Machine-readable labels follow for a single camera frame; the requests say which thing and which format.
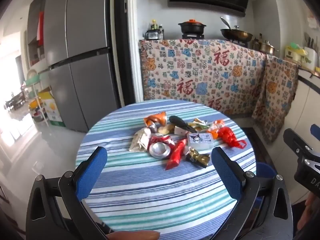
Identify crushed red can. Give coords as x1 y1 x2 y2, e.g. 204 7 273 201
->
149 134 175 158

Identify white paper piece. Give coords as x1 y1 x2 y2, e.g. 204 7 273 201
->
174 126 190 137

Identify metal rack with green basket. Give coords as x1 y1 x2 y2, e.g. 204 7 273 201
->
24 70 50 130

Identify black stove burner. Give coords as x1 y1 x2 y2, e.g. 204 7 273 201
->
180 33 206 40

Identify white knife block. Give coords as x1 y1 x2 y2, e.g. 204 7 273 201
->
304 34 320 70

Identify yellow fruit peel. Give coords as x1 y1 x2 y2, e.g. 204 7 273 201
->
159 124 175 134

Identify crushed orange can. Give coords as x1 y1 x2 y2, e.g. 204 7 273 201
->
143 111 167 133

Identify yellow cardboard box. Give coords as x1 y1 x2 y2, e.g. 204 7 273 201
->
37 87 66 128

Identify purple cartoon plastic box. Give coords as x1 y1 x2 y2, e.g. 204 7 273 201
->
187 133 215 149

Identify black plastic packaging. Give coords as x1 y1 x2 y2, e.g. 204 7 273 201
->
169 115 198 133

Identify person's left hand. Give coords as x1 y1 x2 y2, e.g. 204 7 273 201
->
106 231 161 240

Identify large printed blanket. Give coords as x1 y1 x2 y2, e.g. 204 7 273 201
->
139 38 267 119

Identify condiment bottles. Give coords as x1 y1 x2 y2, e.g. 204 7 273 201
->
145 19 165 40

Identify grey wall cabinet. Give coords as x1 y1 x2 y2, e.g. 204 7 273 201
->
26 0 49 68

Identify small printed blanket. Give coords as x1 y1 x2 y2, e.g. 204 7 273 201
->
251 55 299 144

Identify person's right hand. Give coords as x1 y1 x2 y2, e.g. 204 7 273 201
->
297 194 320 230

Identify orange white wrapper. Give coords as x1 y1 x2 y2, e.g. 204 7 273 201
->
207 120 224 139

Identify red mesh bag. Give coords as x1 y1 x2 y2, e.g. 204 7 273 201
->
217 127 247 148

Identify red hanging cloth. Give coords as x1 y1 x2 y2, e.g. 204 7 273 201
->
36 11 45 47

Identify dark wok with lid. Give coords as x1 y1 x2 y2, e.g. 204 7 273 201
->
220 17 253 42

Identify white box with green top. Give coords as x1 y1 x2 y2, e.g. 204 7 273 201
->
285 42 308 62

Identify steel pot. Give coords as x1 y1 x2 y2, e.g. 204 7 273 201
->
257 41 279 54

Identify black clay pot orange knob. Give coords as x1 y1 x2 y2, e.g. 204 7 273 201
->
178 19 207 34

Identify black door frame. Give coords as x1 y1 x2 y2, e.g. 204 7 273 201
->
106 0 137 107

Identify paper cup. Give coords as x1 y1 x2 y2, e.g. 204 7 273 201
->
129 127 152 152

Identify striped tablecloth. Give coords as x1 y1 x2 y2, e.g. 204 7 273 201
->
76 99 257 234

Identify red wrapper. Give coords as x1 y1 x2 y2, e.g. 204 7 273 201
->
165 140 187 171

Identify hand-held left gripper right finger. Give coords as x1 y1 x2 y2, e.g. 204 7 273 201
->
211 147 293 240

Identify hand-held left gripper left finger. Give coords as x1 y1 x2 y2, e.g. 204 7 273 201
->
26 146 112 240

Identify gold black wrapper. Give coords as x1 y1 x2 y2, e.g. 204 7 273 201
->
185 147 210 168

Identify grey refrigerator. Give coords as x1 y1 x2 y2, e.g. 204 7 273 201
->
43 0 120 133

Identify green yellow wrapper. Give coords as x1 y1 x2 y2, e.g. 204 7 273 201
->
187 119 210 133

